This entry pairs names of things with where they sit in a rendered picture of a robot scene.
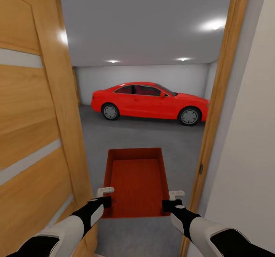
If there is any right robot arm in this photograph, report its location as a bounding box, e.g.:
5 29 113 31
162 190 275 257

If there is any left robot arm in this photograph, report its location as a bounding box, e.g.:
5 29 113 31
6 187 114 257

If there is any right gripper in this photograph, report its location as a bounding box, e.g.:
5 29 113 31
162 199 182 212

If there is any storage box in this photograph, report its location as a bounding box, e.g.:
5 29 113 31
101 148 171 219

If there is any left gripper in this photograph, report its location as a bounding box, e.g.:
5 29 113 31
100 196 112 208

